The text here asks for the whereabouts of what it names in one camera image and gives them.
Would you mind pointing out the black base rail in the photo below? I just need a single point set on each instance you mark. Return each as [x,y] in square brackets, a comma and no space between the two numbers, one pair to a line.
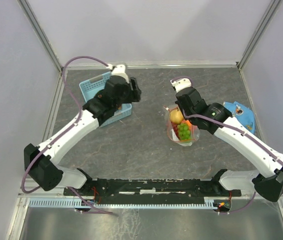
[156,191]

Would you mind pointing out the green grape bunch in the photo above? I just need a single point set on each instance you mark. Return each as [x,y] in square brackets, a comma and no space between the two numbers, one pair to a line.
[184,133]

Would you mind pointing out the light blue cable duct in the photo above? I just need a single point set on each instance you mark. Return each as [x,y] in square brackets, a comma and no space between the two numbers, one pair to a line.
[77,203]

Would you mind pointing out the light blue plastic basket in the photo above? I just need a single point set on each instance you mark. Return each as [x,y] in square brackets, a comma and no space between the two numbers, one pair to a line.
[90,87]

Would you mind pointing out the orange pink peach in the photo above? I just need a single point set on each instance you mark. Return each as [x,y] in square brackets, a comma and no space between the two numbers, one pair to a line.
[187,123]

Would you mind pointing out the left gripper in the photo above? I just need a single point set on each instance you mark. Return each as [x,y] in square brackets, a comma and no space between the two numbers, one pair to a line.
[134,95]

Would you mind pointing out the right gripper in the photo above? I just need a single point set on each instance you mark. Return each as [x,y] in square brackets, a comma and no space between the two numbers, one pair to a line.
[180,108]

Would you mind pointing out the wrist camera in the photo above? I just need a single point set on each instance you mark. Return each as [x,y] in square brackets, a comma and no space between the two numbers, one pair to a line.
[181,82]
[119,70]

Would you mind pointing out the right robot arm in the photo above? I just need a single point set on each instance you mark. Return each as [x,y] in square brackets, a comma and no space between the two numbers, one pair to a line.
[267,179]

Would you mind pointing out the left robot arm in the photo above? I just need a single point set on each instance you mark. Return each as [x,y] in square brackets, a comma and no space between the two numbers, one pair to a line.
[41,162]

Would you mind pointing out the red lychee cluster with leaves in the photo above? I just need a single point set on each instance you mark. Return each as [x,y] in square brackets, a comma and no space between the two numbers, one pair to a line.
[98,95]

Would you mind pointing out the clear zip top bag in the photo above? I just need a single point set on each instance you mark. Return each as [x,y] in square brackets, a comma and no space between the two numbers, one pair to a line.
[195,132]

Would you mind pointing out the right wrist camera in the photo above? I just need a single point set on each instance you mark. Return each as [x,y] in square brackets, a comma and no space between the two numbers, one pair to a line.
[181,82]

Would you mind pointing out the blue printed cloth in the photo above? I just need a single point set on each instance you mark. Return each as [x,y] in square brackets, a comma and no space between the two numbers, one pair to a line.
[243,114]

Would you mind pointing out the purple grape bunch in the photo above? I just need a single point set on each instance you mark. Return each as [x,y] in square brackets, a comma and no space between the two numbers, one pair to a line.
[175,128]

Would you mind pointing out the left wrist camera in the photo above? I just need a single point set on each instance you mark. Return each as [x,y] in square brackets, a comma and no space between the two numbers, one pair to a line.
[119,70]

